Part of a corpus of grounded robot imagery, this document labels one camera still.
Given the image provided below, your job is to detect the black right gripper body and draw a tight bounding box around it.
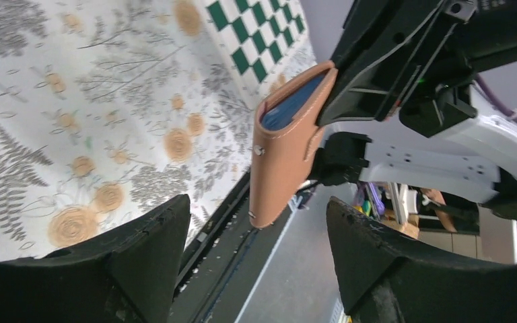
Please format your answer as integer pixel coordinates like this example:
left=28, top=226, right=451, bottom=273
left=392, top=1, right=517, bottom=137

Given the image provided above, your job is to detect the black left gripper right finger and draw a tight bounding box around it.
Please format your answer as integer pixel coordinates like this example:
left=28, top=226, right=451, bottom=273
left=326, top=197, right=517, bottom=322

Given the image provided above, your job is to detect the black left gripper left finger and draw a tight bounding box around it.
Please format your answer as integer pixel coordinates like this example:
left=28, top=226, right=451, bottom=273
left=0, top=194, right=191, bottom=323

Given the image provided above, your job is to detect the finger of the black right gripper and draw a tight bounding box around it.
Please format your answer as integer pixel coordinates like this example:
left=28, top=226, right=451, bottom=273
left=317, top=132, right=372, bottom=186
left=317, top=1, right=457, bottom=126

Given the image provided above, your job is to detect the blue credit card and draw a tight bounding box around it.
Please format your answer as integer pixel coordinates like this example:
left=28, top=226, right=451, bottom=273
left=261, top=73, right=326, bottom=131

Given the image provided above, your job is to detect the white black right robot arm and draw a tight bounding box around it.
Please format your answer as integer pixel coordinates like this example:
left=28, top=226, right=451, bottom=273
left=310, top=1, right=517, bottom=220

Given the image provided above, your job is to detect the green white chessboard mat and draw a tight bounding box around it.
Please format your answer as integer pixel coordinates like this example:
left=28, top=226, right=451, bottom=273
left=201, top=0, right=308, bottom=100

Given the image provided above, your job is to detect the floral tablecloth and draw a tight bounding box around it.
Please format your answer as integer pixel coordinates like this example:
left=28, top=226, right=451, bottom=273
left=0, top=0, right=317, bottom=264

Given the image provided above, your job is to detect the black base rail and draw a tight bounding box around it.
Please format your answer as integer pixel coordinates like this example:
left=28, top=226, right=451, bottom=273
left=168, top=173, right=290, bottom=323

